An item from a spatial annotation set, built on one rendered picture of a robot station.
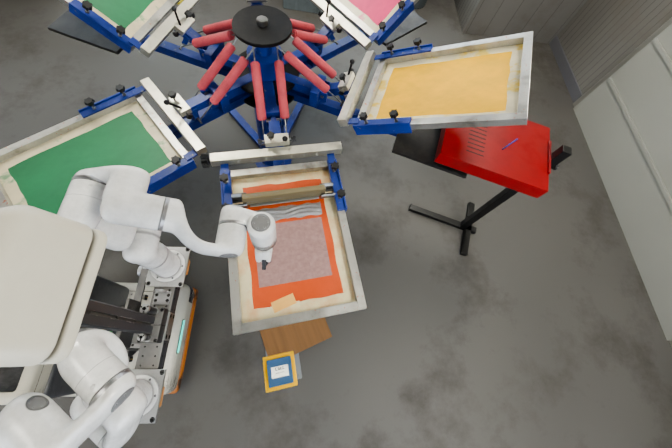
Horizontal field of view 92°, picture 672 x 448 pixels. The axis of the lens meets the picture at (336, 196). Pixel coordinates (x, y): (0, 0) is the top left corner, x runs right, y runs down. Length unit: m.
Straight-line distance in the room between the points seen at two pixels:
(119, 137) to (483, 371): 2.78
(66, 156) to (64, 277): 1.51
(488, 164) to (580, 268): 1.84
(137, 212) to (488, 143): 1.73
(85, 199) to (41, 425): 0.45
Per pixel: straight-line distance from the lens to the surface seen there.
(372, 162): 3.02
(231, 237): 0.87
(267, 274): 1.57
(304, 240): 1.61
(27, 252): 0.61
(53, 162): 2.12
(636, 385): 3.61
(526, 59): 1.83
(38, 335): 0.63
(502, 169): 1.97
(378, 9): 2.39
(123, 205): 0.87
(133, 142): 2.02
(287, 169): 1.73
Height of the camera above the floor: 2.49
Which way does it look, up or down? 63 degrees down
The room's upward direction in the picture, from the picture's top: 17 degrees clockwise
